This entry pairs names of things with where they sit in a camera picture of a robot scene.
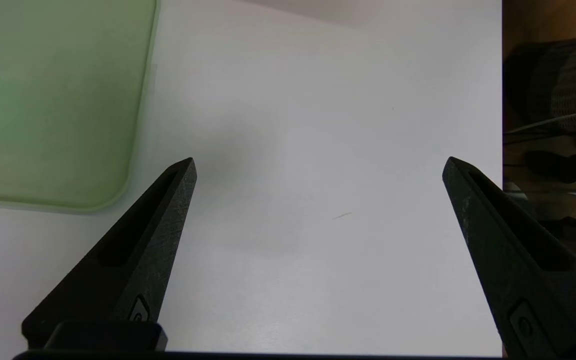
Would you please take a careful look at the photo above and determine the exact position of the dark woven stool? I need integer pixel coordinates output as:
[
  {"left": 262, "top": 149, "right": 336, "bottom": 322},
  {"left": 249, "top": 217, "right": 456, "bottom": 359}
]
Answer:
[{"left": 503, "top": 32, "right": 576, "bottom": 137}]

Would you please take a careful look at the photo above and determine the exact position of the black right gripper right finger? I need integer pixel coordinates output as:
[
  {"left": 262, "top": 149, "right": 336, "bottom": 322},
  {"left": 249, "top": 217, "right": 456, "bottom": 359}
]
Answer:
[{"left": 442, "top": 156, "right": 576, "bottom": 359}]

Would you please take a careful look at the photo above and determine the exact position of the light green plastic tray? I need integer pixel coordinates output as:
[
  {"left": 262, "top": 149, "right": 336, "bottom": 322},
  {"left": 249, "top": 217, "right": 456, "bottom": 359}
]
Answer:
[{"left": 0, "top": 0, "right": 162, "bottom": 214}]

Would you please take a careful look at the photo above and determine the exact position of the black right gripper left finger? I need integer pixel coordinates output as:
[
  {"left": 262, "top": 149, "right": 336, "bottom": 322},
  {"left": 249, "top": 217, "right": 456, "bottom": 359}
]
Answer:
[{"left": 21, "top": 157, "right": 198, "bottom": 351}]

